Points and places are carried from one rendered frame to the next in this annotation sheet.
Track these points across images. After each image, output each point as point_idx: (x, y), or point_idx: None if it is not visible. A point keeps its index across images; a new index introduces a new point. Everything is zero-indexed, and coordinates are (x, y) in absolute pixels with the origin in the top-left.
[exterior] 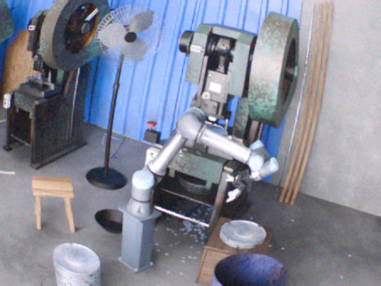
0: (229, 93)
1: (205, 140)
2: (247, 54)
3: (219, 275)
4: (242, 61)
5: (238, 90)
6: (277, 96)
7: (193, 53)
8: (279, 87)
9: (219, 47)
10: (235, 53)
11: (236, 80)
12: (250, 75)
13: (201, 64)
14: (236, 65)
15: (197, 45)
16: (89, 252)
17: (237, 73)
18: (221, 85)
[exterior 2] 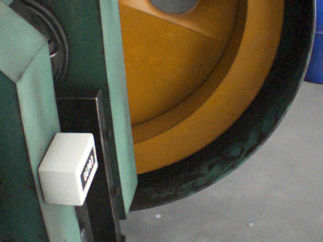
0: (127, 212)
1: None
2: (117, 0)
3: None
4: (117, 45)
5: (132, 171)
6: (291, 31)
7: (51, 215)
8: (287, 2)
9: (53, 68)
10: (104, 30)
11: (123, 142)
12: (314, 29)
13: (77, 222)
14: (113, 80)
15: (45, 152)
16: None
17: (120, 113)
18: (84, 227)
